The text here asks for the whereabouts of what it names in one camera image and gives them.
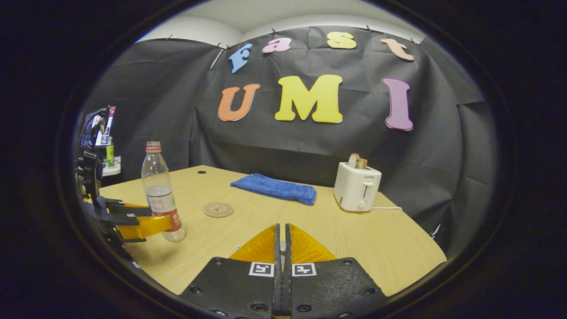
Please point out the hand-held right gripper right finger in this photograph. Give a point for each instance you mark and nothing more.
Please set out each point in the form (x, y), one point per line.
(332, 288)

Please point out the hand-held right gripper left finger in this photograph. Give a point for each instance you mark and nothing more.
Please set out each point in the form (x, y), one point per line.
(234, 288)

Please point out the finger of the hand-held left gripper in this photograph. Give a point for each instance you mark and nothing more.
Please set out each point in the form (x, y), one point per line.
(128, 209)
(146, 226)

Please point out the clear plastic water bottle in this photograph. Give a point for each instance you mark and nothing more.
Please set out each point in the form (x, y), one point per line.
(157, 177)

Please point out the round cork coaster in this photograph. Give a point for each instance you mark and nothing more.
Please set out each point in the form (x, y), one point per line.
(218, 209)

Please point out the green bottle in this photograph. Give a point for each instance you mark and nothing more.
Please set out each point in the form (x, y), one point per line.
(110, 155)

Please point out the white side table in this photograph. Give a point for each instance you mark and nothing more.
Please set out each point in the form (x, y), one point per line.
(113, 169)

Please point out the computer monitor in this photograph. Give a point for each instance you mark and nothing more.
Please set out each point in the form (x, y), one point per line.
(108, 128)

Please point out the white toaster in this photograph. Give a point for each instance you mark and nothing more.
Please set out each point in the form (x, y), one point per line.
(356, 188)

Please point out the blue towel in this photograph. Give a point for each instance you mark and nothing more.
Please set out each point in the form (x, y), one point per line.
(274, 188)

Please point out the bread slice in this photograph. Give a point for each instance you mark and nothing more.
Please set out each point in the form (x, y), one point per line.
(356, 161)

